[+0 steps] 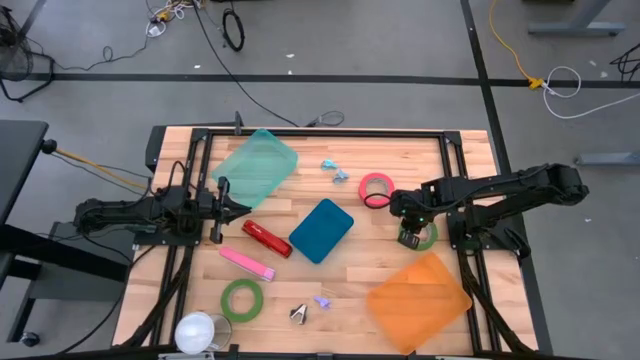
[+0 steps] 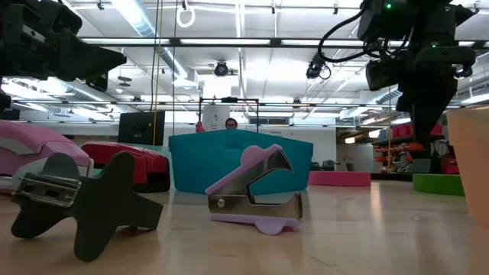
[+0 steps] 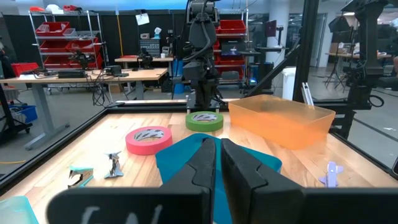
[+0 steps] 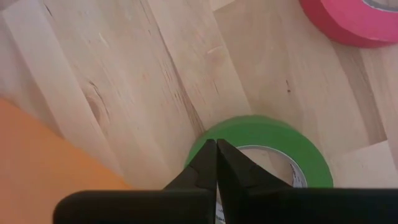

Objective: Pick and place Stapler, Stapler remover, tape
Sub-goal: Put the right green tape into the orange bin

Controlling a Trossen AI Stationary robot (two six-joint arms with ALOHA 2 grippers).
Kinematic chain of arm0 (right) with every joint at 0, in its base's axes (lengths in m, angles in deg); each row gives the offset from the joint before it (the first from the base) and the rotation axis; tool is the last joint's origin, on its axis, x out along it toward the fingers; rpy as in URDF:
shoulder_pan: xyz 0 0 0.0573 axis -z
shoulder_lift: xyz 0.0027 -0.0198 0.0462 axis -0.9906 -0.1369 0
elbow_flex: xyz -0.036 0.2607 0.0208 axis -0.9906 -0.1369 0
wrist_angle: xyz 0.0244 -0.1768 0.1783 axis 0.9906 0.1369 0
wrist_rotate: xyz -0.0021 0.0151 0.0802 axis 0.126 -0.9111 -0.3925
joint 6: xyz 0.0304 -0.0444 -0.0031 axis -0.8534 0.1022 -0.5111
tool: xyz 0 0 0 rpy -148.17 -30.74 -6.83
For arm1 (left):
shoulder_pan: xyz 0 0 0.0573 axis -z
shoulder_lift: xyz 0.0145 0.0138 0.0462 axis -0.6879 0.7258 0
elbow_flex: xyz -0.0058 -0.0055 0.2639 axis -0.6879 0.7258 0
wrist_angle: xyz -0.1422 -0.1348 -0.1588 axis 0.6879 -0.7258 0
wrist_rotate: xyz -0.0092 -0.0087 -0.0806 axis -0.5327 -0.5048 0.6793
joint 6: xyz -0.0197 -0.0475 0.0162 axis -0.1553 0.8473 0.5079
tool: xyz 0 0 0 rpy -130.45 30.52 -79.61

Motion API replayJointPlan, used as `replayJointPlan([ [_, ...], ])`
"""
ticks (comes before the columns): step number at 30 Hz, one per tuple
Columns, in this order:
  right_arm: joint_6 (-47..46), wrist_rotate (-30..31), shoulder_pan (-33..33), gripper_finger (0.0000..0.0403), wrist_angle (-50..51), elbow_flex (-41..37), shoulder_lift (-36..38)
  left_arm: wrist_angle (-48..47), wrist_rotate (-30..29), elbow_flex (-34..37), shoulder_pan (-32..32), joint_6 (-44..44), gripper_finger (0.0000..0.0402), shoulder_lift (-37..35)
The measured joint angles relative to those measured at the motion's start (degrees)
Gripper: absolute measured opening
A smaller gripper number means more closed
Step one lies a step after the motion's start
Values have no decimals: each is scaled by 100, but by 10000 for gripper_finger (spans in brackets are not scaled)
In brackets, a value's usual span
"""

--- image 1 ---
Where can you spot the teal plastic bin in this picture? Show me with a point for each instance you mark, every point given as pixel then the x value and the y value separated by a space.
pixel 320 231

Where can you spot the black desk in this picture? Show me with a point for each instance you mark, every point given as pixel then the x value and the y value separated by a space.
pixel 20 165

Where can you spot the grey desk foot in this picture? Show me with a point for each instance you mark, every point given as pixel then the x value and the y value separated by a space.
pixel 575 27
pixel 607 159

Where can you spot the translucent green plastic bin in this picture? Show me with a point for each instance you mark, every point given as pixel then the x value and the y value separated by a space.
pixel 255 167

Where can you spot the black aluminium rig frame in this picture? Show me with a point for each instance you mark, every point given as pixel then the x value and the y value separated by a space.
pixel 325 133

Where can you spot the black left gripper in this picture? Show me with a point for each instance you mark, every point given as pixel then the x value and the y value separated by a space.
pixel 207 207

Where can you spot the translucent orange plastic bin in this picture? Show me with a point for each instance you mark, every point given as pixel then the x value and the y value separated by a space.
pixel 417 302

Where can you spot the purple staple remover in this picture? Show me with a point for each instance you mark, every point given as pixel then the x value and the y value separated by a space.
pixel 322 301

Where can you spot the pink tape roll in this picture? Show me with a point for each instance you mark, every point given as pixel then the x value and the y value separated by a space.
pixel 363 186

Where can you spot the green tape roll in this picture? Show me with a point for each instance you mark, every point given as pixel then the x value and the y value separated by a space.
pixel 432 237
pixel 226 300

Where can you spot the red stapler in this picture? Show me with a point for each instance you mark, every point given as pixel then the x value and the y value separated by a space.
pixel 266 239

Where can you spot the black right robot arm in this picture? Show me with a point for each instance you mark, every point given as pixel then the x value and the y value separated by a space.
pixel 525 187

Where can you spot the black clamp post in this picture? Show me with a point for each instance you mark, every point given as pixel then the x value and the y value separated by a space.
pixel 238 124

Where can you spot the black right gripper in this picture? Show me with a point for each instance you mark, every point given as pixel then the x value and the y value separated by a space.
pixel 412 202

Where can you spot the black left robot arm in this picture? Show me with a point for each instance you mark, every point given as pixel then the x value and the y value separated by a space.
pixel 125 210

